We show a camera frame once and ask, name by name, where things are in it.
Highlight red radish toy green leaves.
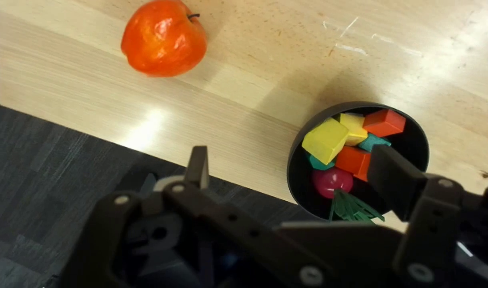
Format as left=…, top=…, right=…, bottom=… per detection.
left=313, top=166, right=386, bottom=222

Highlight teal rectangular wooden block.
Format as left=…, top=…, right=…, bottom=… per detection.
left=359, top=132, right=393, bottom=153

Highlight yellow wooden cube block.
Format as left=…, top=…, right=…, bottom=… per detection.
left=301, top=116, right=353, bottom=166

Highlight small yellow wooden block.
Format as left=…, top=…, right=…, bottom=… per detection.
left=338, top=111, right=370, bottom=146

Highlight black bowl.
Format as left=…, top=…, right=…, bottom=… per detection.
left=287, top=100, right=431, bottom=220

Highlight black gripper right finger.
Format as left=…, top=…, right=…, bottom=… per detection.
left=369, top=142, right=429, bottom=222

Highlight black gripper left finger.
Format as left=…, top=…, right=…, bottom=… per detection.
left=185, top=143, right=212, bottom=190

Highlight orange pumpkin toy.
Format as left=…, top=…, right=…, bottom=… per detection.
left=121, top=0, right=209, bottom=78

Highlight red wooden cube block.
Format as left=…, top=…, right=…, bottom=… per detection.
left=335, top=145, right=375, bottom=182

